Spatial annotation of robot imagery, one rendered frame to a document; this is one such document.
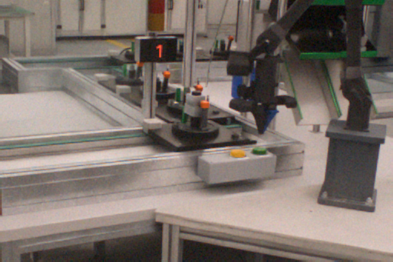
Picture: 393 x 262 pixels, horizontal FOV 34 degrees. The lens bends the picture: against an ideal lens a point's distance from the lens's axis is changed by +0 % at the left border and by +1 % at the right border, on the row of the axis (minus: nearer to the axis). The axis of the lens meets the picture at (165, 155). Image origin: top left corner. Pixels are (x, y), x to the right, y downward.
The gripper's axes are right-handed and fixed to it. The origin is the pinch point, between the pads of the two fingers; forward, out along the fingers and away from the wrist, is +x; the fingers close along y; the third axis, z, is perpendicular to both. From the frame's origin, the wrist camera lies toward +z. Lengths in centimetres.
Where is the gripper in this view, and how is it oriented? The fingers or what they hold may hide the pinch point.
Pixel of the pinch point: (262, 121)
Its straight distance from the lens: 178.7
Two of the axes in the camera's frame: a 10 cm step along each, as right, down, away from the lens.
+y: -9.0, 1.0, -4.2
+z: -4.3, -2.8, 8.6
